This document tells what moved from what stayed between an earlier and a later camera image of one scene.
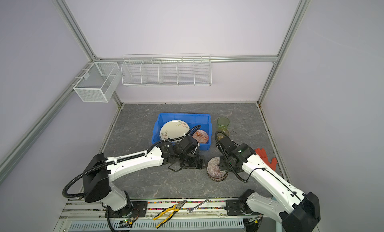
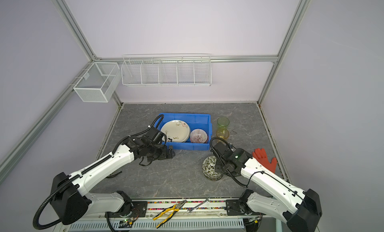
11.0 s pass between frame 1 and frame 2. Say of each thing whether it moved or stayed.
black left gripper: moved
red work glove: stayed
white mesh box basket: stayed
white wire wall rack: stayed
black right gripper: stayed
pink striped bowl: moved
